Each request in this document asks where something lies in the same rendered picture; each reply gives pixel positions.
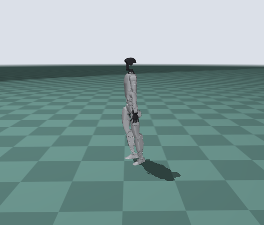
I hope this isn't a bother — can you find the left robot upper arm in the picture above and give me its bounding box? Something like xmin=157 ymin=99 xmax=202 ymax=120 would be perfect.
xmin=129 ymin=75 xmax=137 ymax=98

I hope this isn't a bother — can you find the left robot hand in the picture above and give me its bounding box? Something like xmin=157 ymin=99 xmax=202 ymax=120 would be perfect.
xmin=130 ymin=110 xmax=139 ymax=123

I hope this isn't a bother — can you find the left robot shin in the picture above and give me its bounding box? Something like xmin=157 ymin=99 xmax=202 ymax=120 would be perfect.
xmin=135 ymin=134 xmax=144 ymax=160

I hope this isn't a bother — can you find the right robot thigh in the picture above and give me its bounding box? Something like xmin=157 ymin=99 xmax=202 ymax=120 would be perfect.
xmin=122 ymin=107 xmax=133 ymax=137

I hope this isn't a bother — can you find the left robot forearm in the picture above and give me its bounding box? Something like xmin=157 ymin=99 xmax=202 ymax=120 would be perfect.
xmin=131 ymin=92 xmax=138 ymax=113

